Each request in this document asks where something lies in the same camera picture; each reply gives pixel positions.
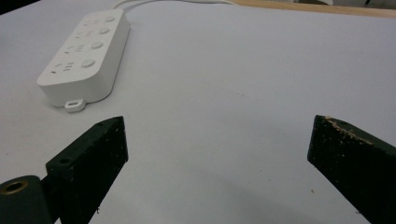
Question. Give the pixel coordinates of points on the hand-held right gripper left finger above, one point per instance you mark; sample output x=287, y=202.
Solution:
x=93, y=161

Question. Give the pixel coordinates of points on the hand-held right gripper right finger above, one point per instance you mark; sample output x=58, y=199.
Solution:
x=355, y=168

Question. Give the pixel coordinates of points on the white power strip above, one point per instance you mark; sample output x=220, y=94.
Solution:
x=85, y=59

